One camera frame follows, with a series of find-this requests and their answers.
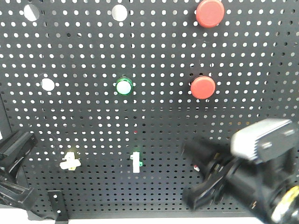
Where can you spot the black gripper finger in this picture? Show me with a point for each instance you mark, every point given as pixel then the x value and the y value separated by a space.
pixel 14 149
pixel 17 196

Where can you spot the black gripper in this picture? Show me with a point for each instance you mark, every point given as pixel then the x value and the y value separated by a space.
pixel 257 187

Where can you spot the red toggle switch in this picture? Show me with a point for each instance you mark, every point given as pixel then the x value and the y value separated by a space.
pixel 196 168

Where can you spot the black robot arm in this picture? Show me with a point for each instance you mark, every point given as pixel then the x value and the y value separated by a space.
pixel 286 212

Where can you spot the large red button lower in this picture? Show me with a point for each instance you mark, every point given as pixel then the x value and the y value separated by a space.
pixel 202 87

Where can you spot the large red button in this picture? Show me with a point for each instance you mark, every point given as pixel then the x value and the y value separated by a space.
pixel 202 87
pixel 209 13

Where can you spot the black perforated pegboard panel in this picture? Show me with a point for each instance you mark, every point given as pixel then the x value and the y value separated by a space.
pixel 59 63

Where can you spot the green ringed indicator light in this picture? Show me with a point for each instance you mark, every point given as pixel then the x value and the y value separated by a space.
pixel 124 86

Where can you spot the large red button upper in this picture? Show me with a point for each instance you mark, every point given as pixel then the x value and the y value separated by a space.
pixel 209 13

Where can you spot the black mounting clamp bracket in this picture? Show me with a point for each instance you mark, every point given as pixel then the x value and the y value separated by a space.
pixel 58 206

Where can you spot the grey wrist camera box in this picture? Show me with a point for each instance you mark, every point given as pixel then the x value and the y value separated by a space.
pixel 265 140

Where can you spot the white green middle toggle switch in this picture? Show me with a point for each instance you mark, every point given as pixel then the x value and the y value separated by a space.
pixel 136 162

